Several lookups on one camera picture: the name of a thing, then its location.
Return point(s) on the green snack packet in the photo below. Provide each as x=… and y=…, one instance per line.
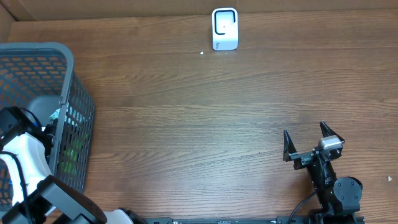
x=74, y=154

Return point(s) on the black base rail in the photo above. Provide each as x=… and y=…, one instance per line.
x=167, y=220

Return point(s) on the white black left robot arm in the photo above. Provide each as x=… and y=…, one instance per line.
x=36, y=192

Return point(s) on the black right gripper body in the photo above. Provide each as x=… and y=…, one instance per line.
x=303, y=159

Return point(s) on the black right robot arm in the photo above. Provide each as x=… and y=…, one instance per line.
x=339, y=198

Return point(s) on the white barcode scanner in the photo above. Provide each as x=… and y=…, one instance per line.
x=224, y=28

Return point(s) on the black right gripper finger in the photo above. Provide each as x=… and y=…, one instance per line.
x=327, y=131
x=289, y=150

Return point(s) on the grey plastic mesh basket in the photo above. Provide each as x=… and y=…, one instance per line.
x=39, y=78

